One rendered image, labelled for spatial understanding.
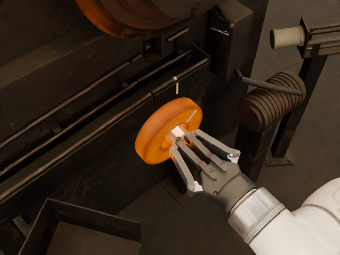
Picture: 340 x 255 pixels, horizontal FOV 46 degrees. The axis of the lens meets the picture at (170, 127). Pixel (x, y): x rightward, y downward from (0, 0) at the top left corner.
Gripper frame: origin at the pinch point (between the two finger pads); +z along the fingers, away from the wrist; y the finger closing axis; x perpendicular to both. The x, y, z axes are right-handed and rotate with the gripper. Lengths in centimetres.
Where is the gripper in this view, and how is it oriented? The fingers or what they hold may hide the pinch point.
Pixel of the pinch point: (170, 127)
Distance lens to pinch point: 78.4
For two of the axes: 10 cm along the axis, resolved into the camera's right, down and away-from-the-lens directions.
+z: -6.4, -6.5, 4.1
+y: 7.7, -5.2, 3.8
